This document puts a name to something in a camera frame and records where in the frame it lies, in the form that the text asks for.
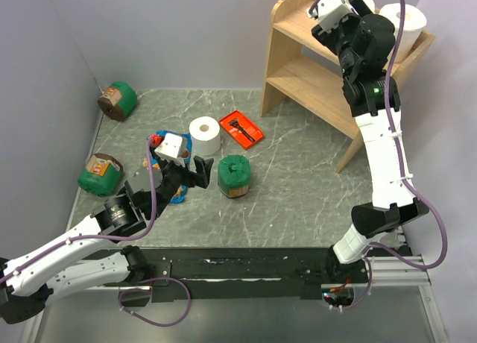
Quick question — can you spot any black razor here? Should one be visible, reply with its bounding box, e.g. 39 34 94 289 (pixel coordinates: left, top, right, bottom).
229 118 256 142

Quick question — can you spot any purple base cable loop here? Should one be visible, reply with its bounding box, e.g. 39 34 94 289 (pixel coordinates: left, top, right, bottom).
118 277 192 327

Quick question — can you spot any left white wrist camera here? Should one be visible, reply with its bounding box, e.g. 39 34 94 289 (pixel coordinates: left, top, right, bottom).
154 133 187 167

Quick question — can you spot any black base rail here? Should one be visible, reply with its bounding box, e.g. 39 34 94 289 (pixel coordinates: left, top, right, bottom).
102 247 370 303

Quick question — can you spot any green roll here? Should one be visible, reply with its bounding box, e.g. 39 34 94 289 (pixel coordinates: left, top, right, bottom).
78 153 124 197
97 81 138 122
218 155 251 198

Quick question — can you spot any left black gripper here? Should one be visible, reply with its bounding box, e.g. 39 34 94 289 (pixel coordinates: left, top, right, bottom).
149 145 213 218

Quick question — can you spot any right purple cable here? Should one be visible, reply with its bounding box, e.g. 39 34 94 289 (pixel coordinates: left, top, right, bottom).
308 0 447 271

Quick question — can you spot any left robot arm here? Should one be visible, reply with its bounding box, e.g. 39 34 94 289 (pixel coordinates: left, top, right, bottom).
1 156 214 324

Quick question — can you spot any wooden two-tier shelf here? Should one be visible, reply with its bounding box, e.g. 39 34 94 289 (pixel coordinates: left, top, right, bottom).
259 0 436 174

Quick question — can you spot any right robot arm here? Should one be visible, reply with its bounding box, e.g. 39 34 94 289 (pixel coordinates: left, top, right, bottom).
307 0 429 283

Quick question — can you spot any blue chips bag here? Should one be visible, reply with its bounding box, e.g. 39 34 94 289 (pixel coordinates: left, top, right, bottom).
148 130 192 204

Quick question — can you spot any orange razor box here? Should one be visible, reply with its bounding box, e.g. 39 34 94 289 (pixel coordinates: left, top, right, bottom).
219 110 265 150

